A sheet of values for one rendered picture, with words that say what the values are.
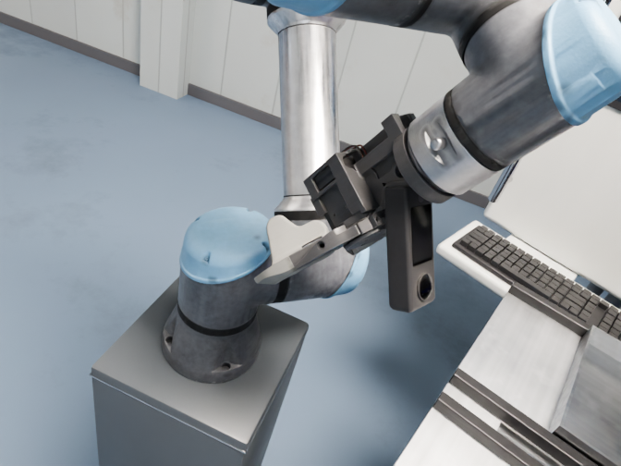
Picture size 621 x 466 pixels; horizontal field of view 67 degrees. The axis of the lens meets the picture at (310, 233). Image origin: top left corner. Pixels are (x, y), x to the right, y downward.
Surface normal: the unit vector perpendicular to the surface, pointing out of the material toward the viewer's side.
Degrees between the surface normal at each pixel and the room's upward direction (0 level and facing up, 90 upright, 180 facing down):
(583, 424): 0
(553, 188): 90
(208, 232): 8
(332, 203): 84
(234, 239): 8
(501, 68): 77
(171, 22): 90
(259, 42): 90
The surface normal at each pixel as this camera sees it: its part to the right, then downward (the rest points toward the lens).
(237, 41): -0.33, 0.51
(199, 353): -0.09, 0.30
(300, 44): -0.21, 0.05
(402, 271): -0.68, 0.15
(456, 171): -0.22, 0.72
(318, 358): 0.23, -0.78
